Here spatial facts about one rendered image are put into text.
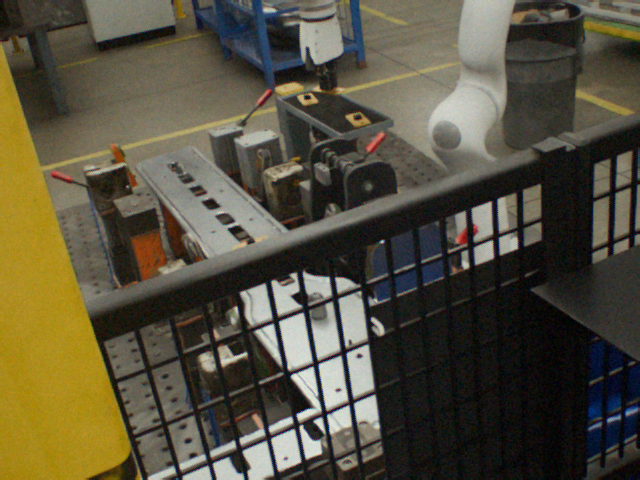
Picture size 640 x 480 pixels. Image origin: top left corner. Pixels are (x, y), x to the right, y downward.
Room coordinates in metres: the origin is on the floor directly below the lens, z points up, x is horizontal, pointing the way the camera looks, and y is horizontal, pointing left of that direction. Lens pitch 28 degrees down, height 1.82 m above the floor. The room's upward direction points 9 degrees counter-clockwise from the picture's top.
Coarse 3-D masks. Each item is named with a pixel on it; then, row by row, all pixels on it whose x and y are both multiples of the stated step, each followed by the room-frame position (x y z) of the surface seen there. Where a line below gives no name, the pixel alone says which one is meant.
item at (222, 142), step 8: (216, 128) 2.22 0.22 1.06; (224, 128) 2.21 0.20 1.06; (232, 128) 2.19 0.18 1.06; (240, 128) 2.18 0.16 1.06; (216, 136) 2.16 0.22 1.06; (224, 136) 2.16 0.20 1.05; (232, 136) 2.17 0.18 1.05; (216, 144) 2.16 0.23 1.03; (224, 144) 2.16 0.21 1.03; (232, 144) 2.17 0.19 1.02; (216, 152) 2.17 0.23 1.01; (224, 152) 2.16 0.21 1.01; (232, 152) 2.17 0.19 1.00; (216, 160) 2.18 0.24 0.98; (224, 160) 2.16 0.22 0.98; (232, 160) 2.16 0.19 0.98; (224, 168) 2.16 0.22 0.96; (232, 168) 2.16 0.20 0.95; (232, 176) 2.17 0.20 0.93; (240, 176) 2.18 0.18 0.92; (240, 184) 2.17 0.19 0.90
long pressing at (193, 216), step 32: (160, 160) 2.19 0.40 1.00; (192, 160) 2.15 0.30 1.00; (160, 192) 1.97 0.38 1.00; (224, 192) 1.90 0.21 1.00; (192, 224) 1.74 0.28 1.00; (256, 224) 1.69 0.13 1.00; (256, 288) 1.40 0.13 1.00; (288, 288) 1.38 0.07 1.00; (320, 288) 1.36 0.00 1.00; (256, 320) 1.29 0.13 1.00; (288, 320) 1.27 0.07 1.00; (320, 320) 1.25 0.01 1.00; (352, 320) 1.24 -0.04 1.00; (288, 352) 1.17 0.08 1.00; (320, 352) 1.16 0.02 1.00; (352, 352) 1.14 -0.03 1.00; (352, 384) 1.05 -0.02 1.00
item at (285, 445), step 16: (304, 416) 1.00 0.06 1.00; (256, 432) 0.98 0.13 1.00; (288, 432) 0.96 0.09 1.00; (304, 432) 0.96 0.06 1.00; (224, 448) 0.95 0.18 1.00; (256, 448) 0.94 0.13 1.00; (288, 448) 0.93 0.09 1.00; (304, 448) 0.92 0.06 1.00; (320, 448) 0.92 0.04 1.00; (192, 464) 0.93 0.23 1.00; (224, 464) 0.92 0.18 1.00; (256, 464) 0.91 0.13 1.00; (288, 464) 0.90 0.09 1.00
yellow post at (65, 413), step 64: (0, 64) 0.37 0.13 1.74; (0, 128) 0.36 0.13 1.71; (0, 192) 0.36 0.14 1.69; (0, 256) 0.35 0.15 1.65; (64, 256) 0.37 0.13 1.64; (0, 320) 0.35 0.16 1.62; (64, 320) 0.36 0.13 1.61; (0, 384) 0.35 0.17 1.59; (64, 384) 0.36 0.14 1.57; (0, 448) 0.34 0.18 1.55; (64, 448) 0.35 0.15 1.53; (128, 448) 0.37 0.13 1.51
